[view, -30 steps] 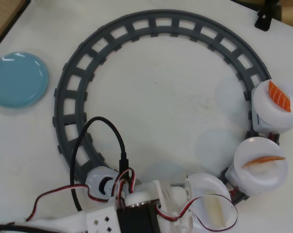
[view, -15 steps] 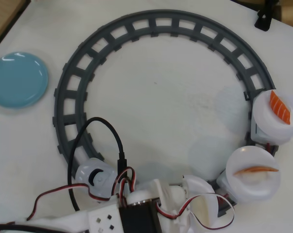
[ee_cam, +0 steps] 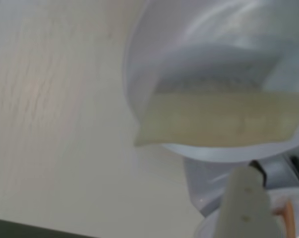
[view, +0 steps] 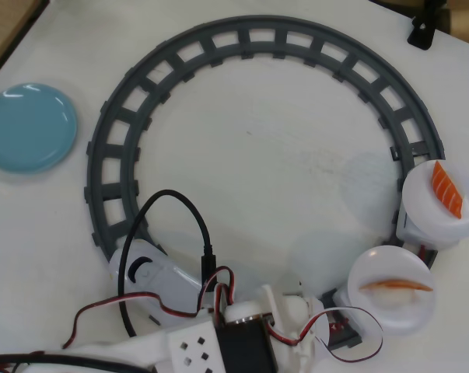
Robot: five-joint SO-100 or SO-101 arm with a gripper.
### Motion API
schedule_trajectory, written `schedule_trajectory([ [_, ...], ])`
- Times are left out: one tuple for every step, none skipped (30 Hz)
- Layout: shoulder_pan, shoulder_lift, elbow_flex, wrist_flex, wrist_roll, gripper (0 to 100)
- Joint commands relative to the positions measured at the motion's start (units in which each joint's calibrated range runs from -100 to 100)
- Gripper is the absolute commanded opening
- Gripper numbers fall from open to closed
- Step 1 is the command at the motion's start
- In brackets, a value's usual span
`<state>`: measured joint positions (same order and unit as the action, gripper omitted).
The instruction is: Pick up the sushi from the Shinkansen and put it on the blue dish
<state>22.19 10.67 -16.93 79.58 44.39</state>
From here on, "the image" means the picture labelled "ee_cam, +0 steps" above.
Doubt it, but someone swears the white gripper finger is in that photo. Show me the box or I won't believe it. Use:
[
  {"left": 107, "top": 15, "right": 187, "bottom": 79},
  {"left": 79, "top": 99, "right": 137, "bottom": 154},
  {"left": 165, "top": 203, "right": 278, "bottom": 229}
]
[{"left": 217, "top": 160, "right": 284, "bottom": 238}]

